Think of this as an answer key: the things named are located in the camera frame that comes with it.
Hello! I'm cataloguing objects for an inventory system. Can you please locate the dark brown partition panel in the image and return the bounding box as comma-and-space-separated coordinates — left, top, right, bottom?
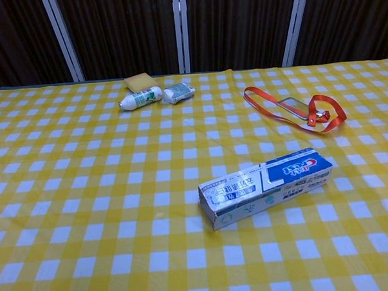
55, 0, 181, 83
0, 0, 73, 91
290, 0, 388, 67
186, 0, 300, 73

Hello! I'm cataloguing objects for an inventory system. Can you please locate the white partition frame post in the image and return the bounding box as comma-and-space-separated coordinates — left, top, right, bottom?
172, 0, 192, 75
279, 0, 313, 68
41, 0, 85, 84

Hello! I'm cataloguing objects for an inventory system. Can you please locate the green white wrapped packet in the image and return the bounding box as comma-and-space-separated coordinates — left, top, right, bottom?
162, 82, 197, 106

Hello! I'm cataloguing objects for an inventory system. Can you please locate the yellow sponge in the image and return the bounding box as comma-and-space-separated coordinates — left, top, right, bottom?
124, 73, 156, 93

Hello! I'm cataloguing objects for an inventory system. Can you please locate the white blue toothpaste box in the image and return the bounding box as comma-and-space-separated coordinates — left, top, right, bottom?
196, 146, 336, 232

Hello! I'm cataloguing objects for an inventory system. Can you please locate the yellow white checkered tablecloth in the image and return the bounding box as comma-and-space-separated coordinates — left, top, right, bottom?
0, 59, 388, 291

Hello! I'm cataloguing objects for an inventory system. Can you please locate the small white green bottle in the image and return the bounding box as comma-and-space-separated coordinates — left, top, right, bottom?
118, 86, 163, 112

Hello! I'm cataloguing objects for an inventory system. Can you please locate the orange lanyard strap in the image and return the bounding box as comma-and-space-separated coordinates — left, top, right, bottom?
243, 82, 349, 137

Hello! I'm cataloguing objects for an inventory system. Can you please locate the clear badge card holder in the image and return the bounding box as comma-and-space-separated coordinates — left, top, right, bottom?
276, 96, 310, 122

